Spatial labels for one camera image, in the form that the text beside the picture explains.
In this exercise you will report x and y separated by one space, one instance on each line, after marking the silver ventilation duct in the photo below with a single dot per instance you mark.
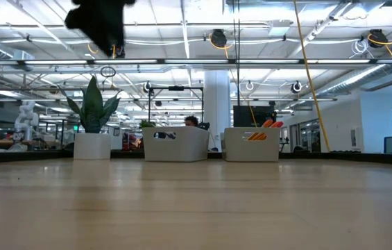
372 74

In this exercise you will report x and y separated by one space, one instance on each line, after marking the ceiling light bar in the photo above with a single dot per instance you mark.
195 61

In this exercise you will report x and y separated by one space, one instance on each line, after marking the red black equipment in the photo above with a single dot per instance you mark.
131 142

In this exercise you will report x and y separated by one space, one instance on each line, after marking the grey plastic bin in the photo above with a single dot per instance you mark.
181 149
237 149

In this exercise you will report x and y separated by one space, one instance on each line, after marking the black rig frame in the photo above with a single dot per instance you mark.
176 88

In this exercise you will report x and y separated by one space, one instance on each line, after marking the small green plant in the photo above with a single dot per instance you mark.
147 124

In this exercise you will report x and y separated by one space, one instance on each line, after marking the snake plant in white pot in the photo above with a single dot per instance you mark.
91 146

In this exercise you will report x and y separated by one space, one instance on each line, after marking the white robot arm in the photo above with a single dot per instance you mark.
25 119

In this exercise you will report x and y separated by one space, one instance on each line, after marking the person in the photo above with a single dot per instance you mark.
191 121

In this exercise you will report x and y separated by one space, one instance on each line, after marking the white column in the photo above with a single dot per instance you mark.
216 104

